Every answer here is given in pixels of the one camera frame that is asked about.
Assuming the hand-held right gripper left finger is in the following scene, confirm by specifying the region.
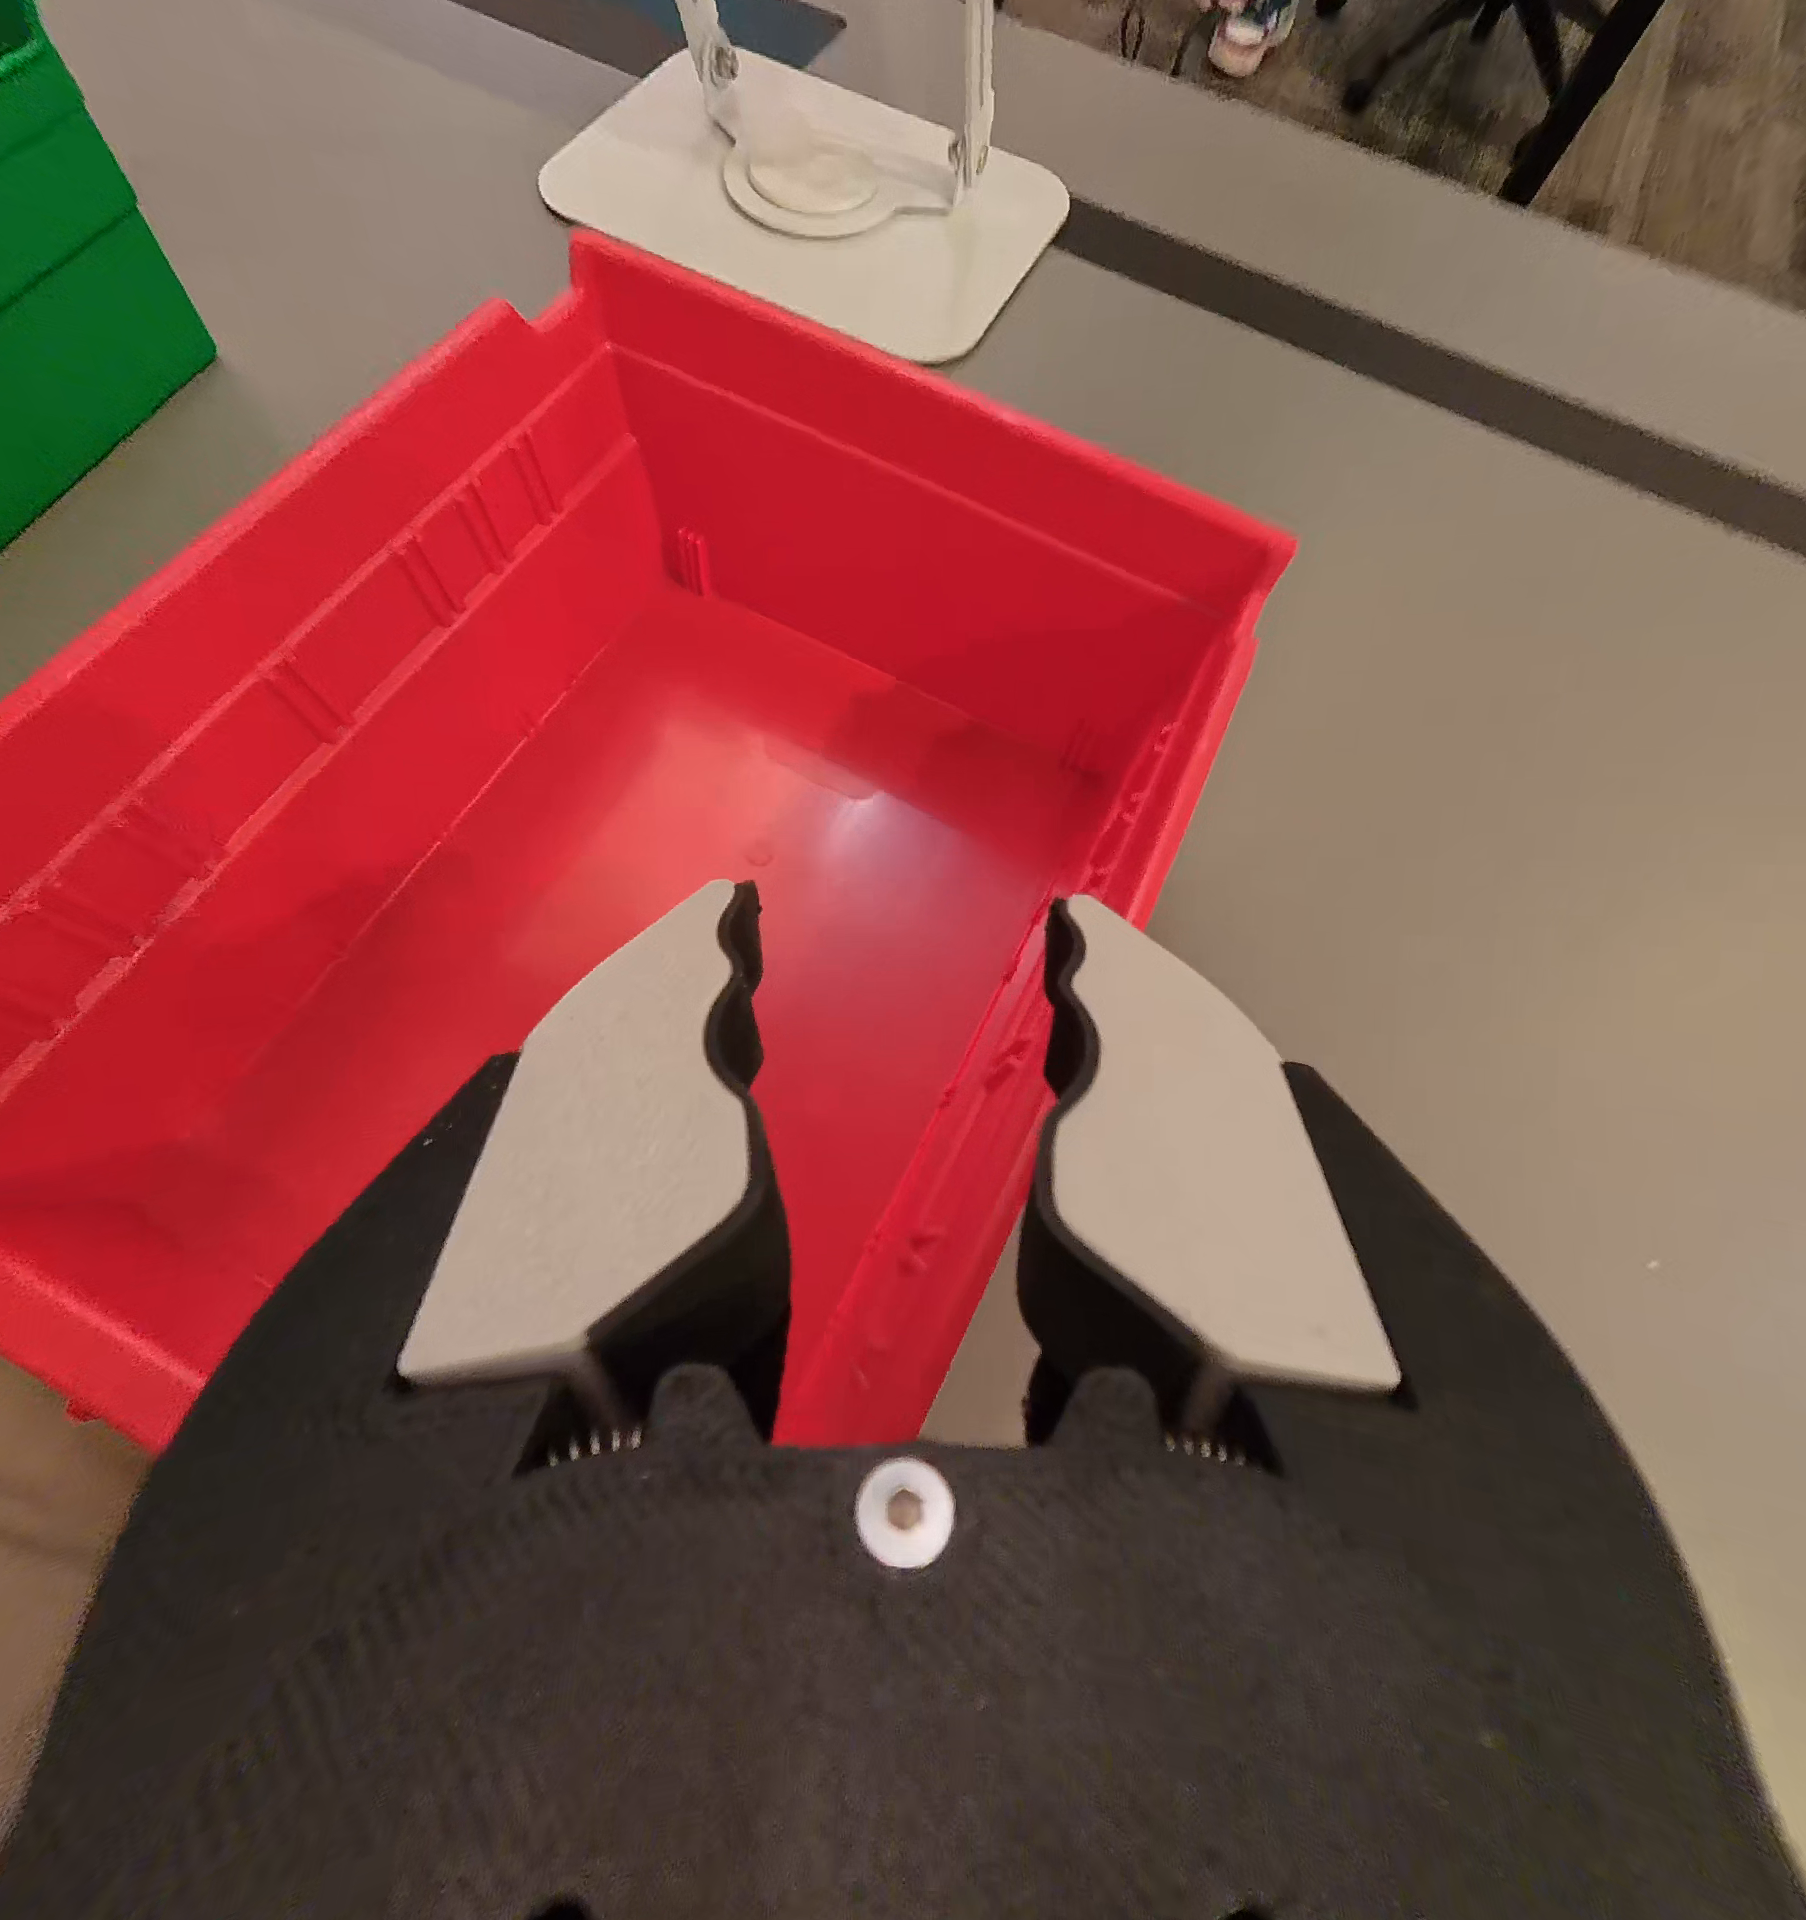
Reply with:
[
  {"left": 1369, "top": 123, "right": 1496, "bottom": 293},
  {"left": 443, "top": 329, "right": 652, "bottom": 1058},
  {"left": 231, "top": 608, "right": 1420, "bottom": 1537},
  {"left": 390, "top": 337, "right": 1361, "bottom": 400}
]
[{"left": 392, "top": 877, "right": 795, "bottom": 1453}]

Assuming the black chair base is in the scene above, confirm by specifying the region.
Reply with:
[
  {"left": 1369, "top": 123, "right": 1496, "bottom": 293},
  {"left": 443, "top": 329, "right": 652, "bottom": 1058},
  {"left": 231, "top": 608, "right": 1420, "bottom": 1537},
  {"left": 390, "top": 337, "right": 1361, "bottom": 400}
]
[{"left": 1337, "top": 0, "right": 1580, "bottom": 119}]

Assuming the white stand base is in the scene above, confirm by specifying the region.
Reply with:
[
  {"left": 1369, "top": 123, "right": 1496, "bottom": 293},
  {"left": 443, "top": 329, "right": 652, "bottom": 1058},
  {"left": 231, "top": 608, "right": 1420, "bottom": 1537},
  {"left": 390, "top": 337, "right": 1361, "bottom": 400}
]
[{"left": 536, "top": 44, "right": 1074, "bottom": 365}]

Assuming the black table leg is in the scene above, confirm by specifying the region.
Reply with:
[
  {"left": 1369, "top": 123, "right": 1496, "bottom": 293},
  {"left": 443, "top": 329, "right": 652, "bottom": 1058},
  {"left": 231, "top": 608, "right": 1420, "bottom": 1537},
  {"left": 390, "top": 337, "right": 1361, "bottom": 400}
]
[{"left": 1496, "top": 0, "right": 1670, "bottom": 209}]

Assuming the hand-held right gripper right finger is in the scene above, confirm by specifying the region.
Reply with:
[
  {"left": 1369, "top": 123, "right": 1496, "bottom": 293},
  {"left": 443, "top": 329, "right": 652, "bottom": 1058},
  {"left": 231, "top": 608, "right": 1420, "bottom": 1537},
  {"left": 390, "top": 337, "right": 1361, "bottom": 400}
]
[{"left": 1015, "top": 895, "right": 1404, "bottom": 1453}]

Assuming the green plastic bin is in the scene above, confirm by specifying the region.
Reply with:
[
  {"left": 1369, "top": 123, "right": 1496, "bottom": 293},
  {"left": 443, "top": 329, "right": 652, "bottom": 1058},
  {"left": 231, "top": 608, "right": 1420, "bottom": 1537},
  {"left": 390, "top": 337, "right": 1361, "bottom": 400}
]
[{"left": 0, "top": 0, "right": 220, "bottom": 603}]

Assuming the red plastic bin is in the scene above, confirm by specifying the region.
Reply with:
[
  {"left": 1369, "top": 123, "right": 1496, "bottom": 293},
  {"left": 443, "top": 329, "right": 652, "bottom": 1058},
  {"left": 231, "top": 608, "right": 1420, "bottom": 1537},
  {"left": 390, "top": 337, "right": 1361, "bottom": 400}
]
[{"left": 0, "top": 229, "right": 1298, "bottom": 1453}]

